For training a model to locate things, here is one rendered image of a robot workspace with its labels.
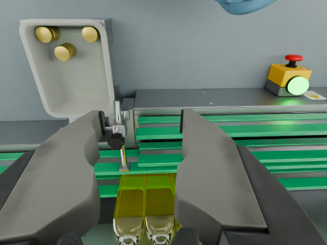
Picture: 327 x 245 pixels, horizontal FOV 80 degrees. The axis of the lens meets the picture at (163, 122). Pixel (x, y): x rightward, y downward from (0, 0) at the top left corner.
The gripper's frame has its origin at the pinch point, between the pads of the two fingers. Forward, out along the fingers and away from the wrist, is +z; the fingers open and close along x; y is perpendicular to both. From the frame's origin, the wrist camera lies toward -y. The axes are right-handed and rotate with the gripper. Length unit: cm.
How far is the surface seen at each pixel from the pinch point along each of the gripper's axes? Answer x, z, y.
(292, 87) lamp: 35.0, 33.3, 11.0
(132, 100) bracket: -4.6, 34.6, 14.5
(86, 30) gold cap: -13.4, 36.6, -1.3
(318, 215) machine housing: 47, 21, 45
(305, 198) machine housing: 47, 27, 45
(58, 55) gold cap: -20.6, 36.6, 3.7
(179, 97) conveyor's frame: 7.6, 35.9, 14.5
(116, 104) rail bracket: -6.1, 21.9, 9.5
